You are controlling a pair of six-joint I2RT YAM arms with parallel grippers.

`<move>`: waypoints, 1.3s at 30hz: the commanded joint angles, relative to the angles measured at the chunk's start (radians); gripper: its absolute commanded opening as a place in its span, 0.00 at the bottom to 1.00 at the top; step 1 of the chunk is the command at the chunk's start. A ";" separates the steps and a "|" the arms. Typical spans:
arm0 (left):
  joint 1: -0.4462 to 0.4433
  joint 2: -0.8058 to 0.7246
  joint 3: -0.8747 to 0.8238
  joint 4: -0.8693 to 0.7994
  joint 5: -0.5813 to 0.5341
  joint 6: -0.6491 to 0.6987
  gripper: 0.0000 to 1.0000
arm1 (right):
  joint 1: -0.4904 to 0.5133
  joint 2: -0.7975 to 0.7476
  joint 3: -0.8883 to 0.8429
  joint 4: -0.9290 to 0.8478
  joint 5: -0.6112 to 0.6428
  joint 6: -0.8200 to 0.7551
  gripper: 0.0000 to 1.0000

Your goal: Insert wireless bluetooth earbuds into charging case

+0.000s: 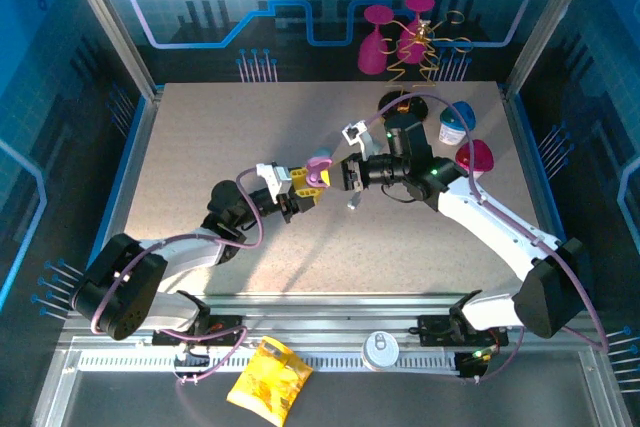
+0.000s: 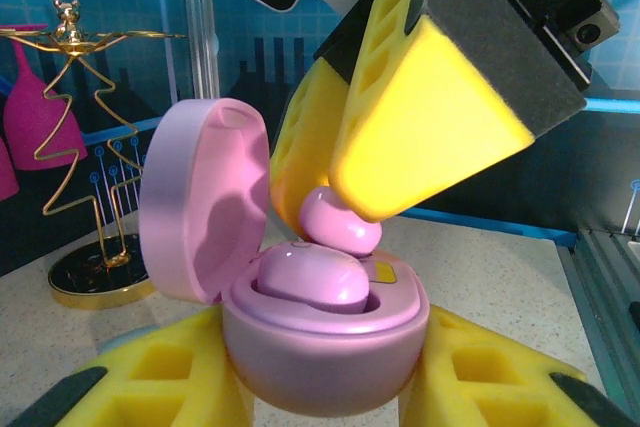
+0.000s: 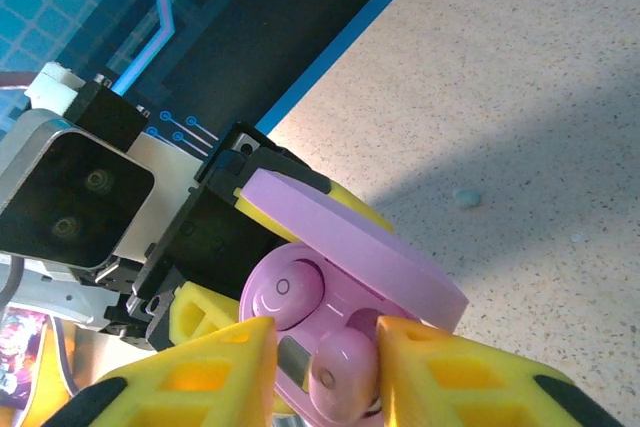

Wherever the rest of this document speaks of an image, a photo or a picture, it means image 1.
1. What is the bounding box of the slotted grey cable duct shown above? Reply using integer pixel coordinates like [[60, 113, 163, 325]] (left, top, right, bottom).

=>
[[77, 354, 461, 373]]

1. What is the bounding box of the aluminium frame rail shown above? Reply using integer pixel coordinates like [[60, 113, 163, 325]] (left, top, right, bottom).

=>
[[49, 294, 601, 373]]

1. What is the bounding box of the pink wine glass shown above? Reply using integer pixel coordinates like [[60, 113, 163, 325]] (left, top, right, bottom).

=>
[[397, 0, 436, 66], [357, 4, 397, 76]]

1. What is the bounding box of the black controller board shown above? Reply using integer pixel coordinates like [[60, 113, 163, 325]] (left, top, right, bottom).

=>
[[453, 346, 497, 381]]

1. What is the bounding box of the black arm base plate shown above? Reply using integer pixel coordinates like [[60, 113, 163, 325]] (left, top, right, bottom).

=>
[[152, 314, 246, 348], [417, 314, 509, 348]]

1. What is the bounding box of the aluminium side rail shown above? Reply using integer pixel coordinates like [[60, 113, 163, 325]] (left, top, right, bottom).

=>
[[29, 86, 166, 427], [499, 84, 631, 427]]

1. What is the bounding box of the gold wire glass rack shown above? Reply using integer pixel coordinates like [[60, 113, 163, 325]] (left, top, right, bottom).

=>
[[376, 9, 474, 123]]

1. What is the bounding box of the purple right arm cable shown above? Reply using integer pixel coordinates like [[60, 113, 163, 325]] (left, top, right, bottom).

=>
[[362, 91, 611, 384]]

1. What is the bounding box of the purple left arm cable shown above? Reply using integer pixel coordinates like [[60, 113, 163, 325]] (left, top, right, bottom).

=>
[[89, 169, 265, 386]]

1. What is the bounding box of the white tin can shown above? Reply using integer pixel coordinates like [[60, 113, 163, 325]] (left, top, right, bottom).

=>
[[360, 330, 402, 373]]

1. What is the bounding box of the aluminium frame post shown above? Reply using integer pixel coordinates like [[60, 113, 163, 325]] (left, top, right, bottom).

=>
[[54, 0, 164, 101], [503, 0, 604, 94]]

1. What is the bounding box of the white cup with pink lid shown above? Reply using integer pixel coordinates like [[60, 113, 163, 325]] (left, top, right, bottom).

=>
[[453, 138, 496, 181]]

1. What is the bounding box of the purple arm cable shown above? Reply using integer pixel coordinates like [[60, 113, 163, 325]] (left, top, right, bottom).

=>
[[362, 91, 611, 384], [89, 169, 265, 386]]

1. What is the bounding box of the yellow snack bag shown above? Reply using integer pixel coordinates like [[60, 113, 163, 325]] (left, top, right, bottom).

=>
[[225, 335, 314, 427]]

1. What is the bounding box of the white cup with blue lid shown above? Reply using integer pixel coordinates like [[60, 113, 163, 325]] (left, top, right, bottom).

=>
[[438, 100, 477, 147]]

